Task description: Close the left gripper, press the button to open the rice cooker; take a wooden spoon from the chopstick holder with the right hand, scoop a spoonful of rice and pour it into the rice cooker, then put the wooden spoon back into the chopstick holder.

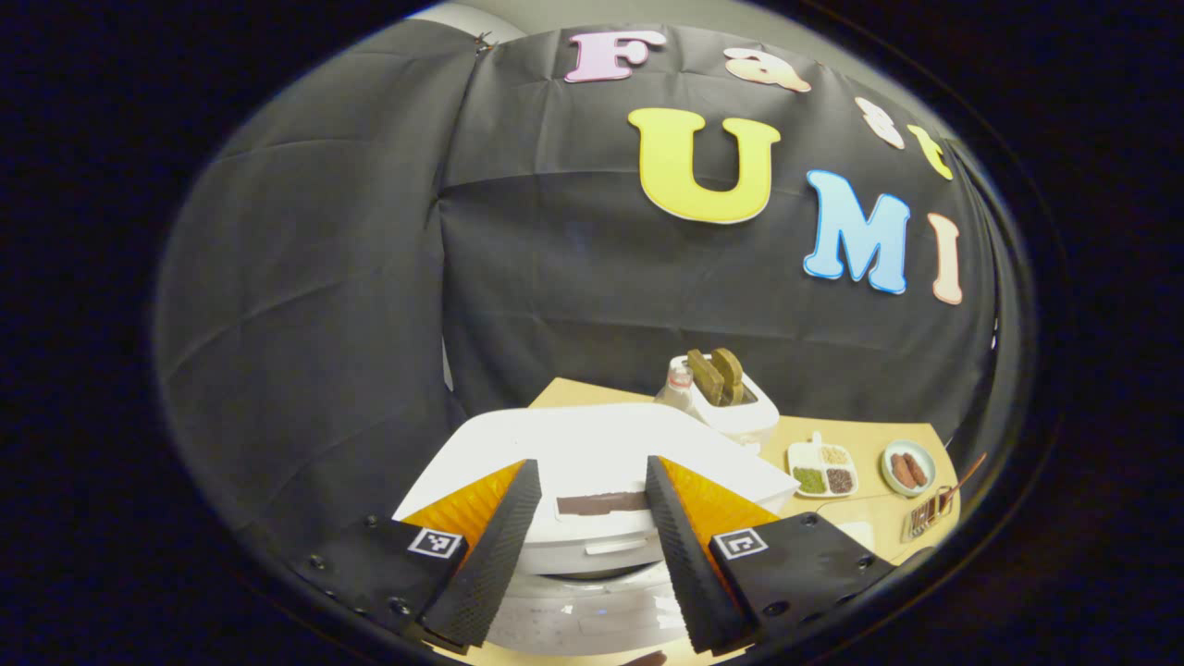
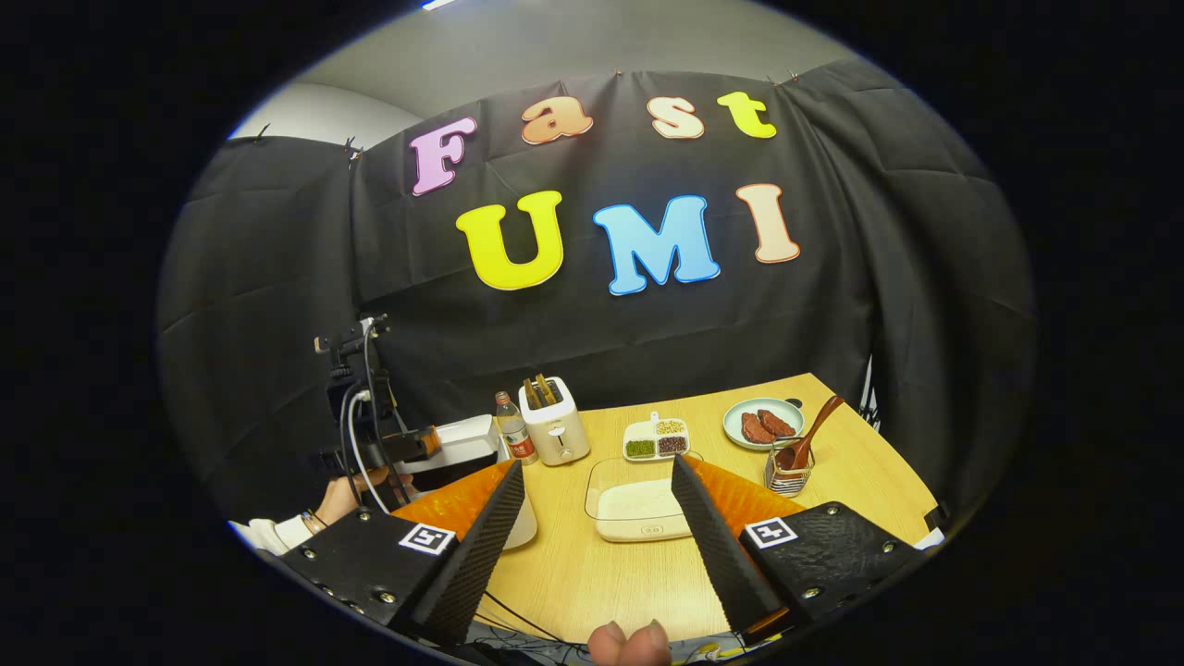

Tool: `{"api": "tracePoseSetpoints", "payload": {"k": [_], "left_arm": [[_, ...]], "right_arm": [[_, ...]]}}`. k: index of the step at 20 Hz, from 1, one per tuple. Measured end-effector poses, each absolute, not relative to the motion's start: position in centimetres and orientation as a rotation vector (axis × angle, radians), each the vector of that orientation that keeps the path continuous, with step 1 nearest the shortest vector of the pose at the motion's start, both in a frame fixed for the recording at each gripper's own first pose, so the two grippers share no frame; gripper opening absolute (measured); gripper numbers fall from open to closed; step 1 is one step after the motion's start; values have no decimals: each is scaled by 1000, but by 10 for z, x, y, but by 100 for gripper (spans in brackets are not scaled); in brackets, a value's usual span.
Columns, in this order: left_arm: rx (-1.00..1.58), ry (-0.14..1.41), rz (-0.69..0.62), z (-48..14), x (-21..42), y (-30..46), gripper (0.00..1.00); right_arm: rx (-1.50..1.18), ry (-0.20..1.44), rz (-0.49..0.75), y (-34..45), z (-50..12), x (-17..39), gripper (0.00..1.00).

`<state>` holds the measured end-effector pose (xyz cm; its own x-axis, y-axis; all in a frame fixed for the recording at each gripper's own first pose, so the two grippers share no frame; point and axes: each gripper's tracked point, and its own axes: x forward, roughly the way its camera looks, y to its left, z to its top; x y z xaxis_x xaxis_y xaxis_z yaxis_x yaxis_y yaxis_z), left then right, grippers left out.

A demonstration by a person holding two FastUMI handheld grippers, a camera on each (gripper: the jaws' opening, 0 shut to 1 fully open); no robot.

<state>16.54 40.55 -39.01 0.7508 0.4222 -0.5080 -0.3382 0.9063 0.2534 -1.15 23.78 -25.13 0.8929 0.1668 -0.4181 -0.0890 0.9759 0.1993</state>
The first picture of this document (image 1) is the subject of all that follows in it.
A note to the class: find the white rice cooker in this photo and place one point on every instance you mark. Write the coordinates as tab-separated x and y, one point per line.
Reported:
592	444

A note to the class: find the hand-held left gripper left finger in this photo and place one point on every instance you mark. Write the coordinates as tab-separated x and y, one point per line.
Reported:
490	564

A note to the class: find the brown wooden spoon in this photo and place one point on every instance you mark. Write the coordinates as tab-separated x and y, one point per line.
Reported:
962	476

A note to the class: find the black backdrop cloth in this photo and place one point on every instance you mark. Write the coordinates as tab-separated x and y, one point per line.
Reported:
416	277

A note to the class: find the red meat piece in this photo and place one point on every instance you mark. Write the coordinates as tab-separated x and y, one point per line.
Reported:
918	469
902	470

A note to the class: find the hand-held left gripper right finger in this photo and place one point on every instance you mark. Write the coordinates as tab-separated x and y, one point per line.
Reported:
689	555

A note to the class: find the white divided grain dish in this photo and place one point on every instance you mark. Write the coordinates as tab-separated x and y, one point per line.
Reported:
803	455

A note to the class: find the clear plastic bottle red label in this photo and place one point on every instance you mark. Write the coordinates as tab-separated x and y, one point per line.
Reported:
675	388

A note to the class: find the pale green plate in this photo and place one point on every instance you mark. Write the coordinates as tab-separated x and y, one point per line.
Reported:
888	476

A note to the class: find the brown bread slice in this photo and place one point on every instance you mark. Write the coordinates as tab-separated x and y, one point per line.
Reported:
731	372
705	377

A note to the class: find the white toaster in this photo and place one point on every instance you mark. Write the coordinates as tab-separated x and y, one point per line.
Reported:
749	421

